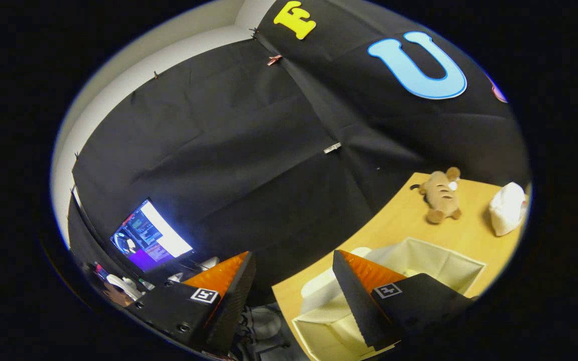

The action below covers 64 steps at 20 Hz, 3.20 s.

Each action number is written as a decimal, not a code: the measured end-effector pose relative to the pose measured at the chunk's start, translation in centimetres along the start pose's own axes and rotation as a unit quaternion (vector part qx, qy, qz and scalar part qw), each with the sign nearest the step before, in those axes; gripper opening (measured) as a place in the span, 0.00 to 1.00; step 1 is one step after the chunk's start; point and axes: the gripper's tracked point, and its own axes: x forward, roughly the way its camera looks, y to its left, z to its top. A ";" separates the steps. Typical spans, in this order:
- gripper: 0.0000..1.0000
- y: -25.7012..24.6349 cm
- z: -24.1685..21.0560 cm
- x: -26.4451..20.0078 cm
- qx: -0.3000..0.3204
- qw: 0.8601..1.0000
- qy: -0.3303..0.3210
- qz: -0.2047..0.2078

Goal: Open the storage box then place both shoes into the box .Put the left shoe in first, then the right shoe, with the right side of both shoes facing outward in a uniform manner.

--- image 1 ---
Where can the black backdrop cloth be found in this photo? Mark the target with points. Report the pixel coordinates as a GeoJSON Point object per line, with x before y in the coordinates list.
{"type": "Point", "coordinates": [249, 150]}

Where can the red metal clip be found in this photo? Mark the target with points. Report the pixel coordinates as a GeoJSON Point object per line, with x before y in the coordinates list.
{"type": "Point", "coordinates": [274, 60]}

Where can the brown striped plush toy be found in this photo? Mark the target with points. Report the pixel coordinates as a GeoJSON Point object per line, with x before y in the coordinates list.
{"type": "Point", "coordinates": [442, 195]}

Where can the grey fabric storage box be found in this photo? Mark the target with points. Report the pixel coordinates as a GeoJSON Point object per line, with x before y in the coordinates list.
{"type": "Point", "coordinates": [434, 260]}

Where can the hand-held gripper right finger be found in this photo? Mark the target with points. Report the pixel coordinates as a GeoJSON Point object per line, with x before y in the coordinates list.
{"type": "Point", "coordinates": [354, 301]}

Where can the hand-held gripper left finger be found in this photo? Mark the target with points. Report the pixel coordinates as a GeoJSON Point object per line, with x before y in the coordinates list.
{"type": "Point", "coordinates": [234, 301]}

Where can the small black clip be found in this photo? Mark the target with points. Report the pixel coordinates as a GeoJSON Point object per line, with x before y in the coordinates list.
{"type": "Point", "coordinates": [254, 32]}

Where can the silver metal clip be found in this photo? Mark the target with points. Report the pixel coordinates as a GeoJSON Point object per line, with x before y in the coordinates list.
{"type": "Point", "coordinates": [332, 147]}

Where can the lit computer monitor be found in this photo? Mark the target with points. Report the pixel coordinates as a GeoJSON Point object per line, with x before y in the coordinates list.
{"type": "Point", "coordinates": [151, 238]}

